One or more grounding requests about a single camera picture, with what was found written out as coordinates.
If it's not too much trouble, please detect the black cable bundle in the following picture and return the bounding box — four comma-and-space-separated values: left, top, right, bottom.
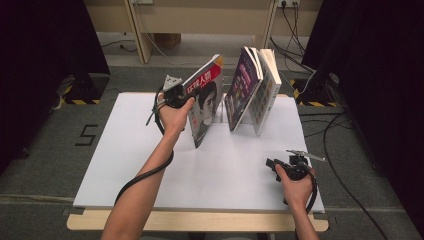
269, 2, 315, 74

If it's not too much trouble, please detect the long black floor cable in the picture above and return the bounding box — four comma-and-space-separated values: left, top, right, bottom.
299, 111, 390, 240

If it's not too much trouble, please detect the beige wooden desk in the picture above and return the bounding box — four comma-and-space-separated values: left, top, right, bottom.
83, 0, 324, 67

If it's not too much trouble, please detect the black curtain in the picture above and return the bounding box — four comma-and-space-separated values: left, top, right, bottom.
0, 0, 111, 174
301, 0, 424, 236

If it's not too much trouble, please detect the thin black floor cable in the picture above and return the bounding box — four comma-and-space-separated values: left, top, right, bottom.
99, 39, 138, 54

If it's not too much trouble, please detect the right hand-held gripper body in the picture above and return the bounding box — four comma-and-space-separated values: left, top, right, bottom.
280, 149, 326, 183

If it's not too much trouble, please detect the white magazine with picture grid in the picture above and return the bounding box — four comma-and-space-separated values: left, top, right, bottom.
249, 48, 283, 136

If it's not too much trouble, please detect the black and red magazine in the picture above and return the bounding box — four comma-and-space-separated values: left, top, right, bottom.
186, 54, 224, 149

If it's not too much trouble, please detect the person's left hand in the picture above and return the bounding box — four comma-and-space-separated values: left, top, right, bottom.
157, 93, 196, 136

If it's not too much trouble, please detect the clear acrylic magazine rack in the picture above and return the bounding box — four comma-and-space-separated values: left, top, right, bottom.
213, 75, 264, 126

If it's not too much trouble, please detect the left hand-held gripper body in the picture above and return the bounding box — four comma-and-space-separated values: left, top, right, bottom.
162, 74, 194, 109

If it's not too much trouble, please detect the person's right hand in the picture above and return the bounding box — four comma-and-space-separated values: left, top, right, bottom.
274, 164, 317, 212

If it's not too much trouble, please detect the black stand base striped tape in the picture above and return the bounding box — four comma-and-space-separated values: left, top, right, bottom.
289, 71, 339, 108
62, 73, 111, 105

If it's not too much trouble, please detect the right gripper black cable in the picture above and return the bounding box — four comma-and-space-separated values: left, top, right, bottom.
283, 165, 319, 214

